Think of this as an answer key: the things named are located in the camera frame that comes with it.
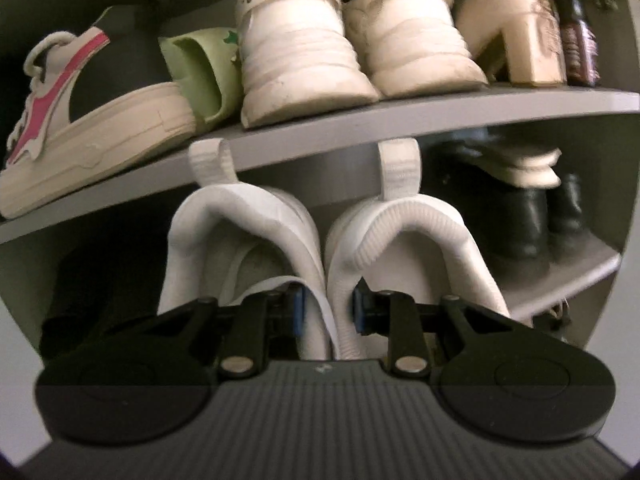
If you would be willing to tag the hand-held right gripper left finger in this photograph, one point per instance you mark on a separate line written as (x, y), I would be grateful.
(298, 310)

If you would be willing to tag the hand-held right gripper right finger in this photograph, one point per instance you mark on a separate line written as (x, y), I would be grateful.
(358, 310)

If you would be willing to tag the white sneaker with heel loop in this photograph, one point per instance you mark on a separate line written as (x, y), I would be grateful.
(210, 240)
(425, 240)

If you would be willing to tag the white shoe cabinet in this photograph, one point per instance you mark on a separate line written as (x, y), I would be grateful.
(350, 120)

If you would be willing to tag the black leather shoe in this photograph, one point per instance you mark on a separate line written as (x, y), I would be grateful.
(510, 220)
(567, 205)

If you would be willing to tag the white chunky sole shoe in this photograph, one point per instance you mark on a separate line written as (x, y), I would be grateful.
(525, 170)

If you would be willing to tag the cream chunky sneaker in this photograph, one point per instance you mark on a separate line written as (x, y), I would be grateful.
(415, 45)
(295, 60)

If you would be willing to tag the green slipper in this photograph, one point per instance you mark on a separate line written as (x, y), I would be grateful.
(200, 75)

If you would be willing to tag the white sneaker pink stripe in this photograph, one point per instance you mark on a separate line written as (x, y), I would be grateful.
(100, 125)

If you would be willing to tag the cream heeled boot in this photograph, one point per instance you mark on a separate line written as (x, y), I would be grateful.
(505, 10)

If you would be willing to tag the dark brown heeled boot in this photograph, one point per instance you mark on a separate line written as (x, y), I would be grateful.
(575, 45)

